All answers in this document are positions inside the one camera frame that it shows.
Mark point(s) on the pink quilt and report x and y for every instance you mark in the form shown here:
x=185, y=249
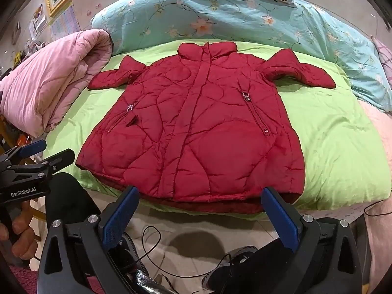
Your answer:
x=49, y=82

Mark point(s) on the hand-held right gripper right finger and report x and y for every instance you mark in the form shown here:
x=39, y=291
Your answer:
x=280, y=213

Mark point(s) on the green bed sheet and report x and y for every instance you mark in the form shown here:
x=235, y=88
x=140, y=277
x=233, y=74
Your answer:
x=330, y=147

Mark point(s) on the person's left hand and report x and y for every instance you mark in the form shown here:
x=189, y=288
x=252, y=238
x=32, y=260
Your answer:
x=20, y=232

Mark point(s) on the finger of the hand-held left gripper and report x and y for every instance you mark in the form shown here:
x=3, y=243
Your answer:
x=32, y=147
x=58, y=158

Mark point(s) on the red quilted jacket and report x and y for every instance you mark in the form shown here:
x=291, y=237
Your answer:
x=196, y=128

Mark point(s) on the wall calendar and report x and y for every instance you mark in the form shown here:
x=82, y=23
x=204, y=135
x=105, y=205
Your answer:
x=62, y=21

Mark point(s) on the pink patterned pillow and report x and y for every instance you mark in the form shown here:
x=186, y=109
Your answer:
x=382, y=58

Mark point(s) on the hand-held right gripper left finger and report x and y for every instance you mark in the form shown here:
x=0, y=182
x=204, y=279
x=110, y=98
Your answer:
x=118, y=213

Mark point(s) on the wooden chair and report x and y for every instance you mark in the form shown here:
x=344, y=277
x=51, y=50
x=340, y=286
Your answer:
x=18, y=165

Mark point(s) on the teal floral quilt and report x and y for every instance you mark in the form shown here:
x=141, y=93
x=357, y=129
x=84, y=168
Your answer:
x=245, y=21

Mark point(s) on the black sneaker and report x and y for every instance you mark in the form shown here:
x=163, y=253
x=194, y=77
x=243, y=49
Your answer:
x=226, y=269

